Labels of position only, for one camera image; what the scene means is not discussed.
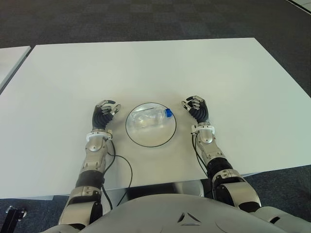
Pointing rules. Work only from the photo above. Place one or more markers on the right white wrist bracket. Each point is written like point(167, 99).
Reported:
point(206, 128)

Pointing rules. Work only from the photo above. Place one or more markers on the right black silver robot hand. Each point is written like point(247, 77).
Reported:
point(200, 112)

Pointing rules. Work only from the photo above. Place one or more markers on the black wheeled stand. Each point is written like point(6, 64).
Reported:
point(13, 216)

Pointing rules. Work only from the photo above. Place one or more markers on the white black-rimmed plate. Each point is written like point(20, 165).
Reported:
point(150, 138)

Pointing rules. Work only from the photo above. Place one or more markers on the grey robot torso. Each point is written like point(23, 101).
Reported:
point(170, 214)

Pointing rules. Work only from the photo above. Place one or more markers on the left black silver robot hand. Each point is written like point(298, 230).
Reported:
point(100, 117)

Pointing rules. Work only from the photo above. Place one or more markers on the neighbouring white table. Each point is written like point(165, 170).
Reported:
point(9, 60)

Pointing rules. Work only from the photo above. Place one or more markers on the right silver black robot arm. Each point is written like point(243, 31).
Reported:
point(206, 139)

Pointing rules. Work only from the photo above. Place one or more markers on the left white wrist bracket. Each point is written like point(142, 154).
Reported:
point(92, 136)

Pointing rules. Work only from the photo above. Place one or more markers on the clear blue-capped water bottle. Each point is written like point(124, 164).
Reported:
point(148, 119)

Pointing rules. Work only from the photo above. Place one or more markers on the left silver black robot arm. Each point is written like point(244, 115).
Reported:
point(94, 149)

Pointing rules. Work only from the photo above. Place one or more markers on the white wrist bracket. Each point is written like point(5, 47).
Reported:
point(206, 128)
point(92, 136)

